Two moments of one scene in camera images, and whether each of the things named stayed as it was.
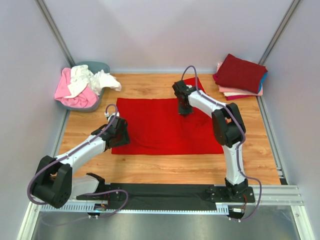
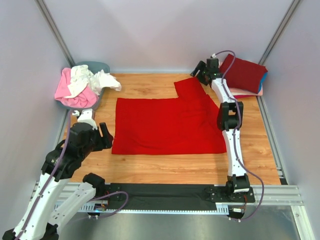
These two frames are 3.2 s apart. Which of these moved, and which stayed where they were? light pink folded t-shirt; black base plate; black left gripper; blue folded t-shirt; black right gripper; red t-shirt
Moved: black right gripper; black left gripper
Stayed: blue folded t-shirt; light pink folded t-shirt; black base plate; red t-shirt
